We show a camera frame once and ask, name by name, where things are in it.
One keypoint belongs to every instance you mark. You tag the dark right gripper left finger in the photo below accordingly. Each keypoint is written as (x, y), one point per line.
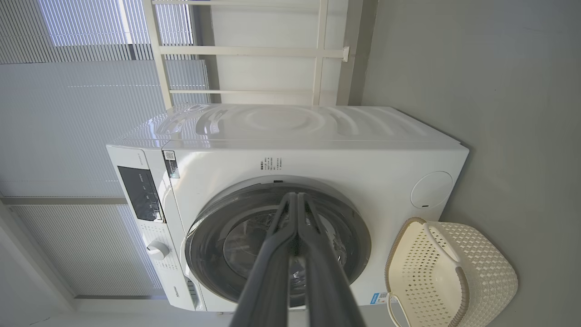
(268, 281)

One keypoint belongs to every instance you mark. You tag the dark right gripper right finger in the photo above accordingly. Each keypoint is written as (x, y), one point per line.
(327, 281)

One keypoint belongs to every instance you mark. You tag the black round glass washer door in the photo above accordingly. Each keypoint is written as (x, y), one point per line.
(218, 236)

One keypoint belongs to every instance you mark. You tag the white front-load washing machine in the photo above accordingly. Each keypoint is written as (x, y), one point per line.
(340, 150)

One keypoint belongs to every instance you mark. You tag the blue energy label sticker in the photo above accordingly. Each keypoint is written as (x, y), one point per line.
(381, 298)

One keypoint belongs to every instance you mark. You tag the cream perforated laundry basket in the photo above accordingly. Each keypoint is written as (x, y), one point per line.
(481, 272)

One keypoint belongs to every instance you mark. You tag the white window blind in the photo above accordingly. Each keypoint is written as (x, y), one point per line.
(68, 113)
(91, 250)

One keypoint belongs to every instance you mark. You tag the white metal rack frame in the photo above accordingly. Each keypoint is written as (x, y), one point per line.
(249, 51)

